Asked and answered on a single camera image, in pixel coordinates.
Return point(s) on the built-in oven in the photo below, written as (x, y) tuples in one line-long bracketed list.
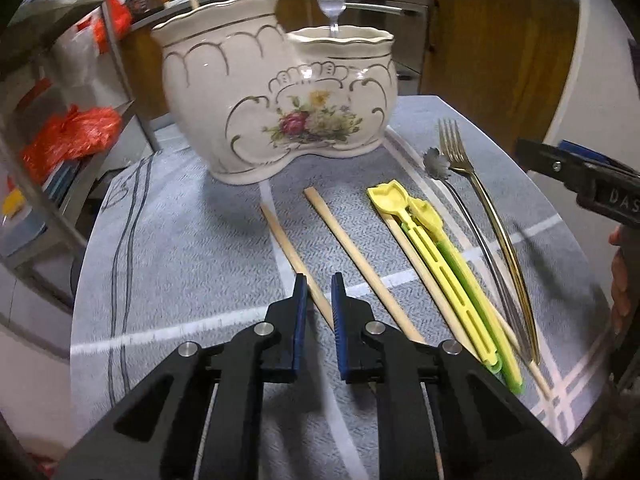
[(410, 45)]

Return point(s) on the floral ceramic utensil holder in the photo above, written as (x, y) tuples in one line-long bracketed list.
[(210, 110)]

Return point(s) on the grey striped tablecloth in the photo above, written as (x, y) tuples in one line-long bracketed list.
[(200, 260)]

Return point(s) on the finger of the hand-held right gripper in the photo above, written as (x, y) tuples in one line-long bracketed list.
[(550, 160), (580, 150)]

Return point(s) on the gold fork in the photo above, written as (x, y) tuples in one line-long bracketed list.
[(492, 220)]

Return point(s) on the wooden cabinet beside oven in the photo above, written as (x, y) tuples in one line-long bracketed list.
[(500, 60)]

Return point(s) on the person's right hand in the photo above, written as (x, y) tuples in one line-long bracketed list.
[(627, 280)]

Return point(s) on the green plastic utensil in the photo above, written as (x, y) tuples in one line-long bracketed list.
[(492, 320)]

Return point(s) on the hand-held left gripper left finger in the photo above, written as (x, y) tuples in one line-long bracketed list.
[(300, 320)]

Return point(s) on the metal shelf rack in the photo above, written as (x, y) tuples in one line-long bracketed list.
[(122, 67)]

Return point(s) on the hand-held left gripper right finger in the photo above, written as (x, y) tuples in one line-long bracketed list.
[(339, 320)]

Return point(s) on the orange plastic bag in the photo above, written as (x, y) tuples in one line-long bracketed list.
[(112, 15), (75, 132)]

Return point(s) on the silver fork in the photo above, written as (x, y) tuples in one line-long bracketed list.
[(331, 2)]

